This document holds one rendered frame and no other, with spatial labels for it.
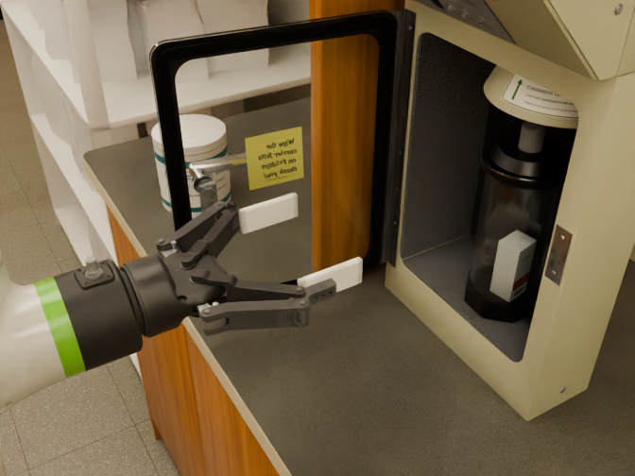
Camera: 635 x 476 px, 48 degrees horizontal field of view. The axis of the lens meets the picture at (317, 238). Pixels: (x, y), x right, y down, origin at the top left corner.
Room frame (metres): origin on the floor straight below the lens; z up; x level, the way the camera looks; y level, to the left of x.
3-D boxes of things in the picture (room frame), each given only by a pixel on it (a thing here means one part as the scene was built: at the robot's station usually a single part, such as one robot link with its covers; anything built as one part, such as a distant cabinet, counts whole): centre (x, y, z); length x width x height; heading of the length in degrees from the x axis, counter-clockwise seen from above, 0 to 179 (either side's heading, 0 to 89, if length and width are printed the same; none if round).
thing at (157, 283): (0.53, 0.14, 1.22); 0.09 x 0.08 x 0.07; 119
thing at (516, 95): (0.77, -0.28, 1.34); 0.18 x 0.18 x 0.05
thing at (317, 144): (0.80, 0.04, 1.19); 0.30 x 0.01 x 0.40; 113
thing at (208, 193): (0.75, 0.14, 1.18); 0.02 x 0.02 x 0.06; 23
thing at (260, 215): (0.65, 0.05, 1.23); 0.07 x 0.01 x 0.03; 119
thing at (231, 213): (0.60, 0.11, 1.23); 0.11 x 0.01 x 0.04; 161
